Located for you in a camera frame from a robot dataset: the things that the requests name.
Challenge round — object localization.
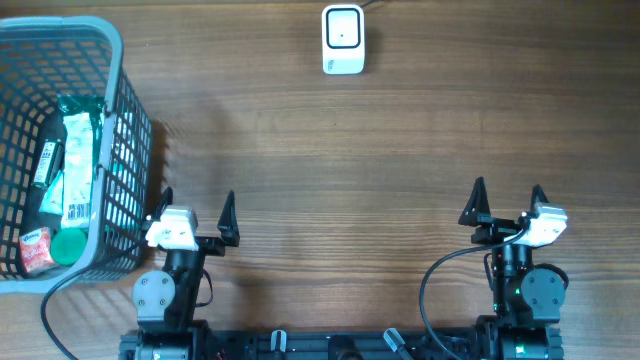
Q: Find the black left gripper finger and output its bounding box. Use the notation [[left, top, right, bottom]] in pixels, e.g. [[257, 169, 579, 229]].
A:
[[151, 186, 173, 221], [217, 190, 240, 247]]

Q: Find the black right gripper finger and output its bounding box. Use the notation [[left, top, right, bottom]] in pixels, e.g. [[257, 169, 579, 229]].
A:
[[458, 177, 491, 226], [530, 184, 549, 212]]

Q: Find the green lid jar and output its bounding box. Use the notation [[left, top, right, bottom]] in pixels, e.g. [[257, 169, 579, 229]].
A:
[[50, 228, 87, 266]]

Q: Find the green white wipes packet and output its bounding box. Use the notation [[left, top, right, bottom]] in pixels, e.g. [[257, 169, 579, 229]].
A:
[[58, 95, 104, 229]]

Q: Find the small black white box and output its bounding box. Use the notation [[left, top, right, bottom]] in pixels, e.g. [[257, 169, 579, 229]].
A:
[[32, 139, 64, 189]]

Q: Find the red tissue pack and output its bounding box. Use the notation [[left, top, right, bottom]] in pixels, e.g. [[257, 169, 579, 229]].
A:
[[19, 227, 56, 274]]

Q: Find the mint toilet wipes pack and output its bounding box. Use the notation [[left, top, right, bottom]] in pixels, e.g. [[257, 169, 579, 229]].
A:
[[39, 170, 64, 216]]

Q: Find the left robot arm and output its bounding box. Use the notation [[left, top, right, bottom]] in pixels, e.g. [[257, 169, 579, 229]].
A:
[[118, 187, 240, 360]]

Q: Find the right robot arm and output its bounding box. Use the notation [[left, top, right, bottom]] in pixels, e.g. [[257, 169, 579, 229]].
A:
[[458, 177, 569, 359]]

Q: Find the white barcode scanner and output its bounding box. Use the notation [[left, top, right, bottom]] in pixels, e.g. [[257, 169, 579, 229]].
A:
[[321, 4, 366, 75]]

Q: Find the grey plastic laundry basket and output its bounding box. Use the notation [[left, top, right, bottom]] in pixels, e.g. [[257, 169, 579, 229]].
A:
[[1, 16, 153, 294]]

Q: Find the black right camera cable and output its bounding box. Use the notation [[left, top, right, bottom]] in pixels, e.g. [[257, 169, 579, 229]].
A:
[[418, 227, 531, 360]]

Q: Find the black camera cable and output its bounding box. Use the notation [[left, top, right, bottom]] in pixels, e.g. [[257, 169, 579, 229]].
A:
[[39, 239, 151, 360], [418, 227, 531, 360]]

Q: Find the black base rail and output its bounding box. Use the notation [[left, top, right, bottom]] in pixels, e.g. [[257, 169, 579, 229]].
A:
[[118, 330, 451, 360]]

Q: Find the black left camera cable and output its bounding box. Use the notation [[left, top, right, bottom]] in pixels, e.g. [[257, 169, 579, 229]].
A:
[[39, 239, 151, 360]]

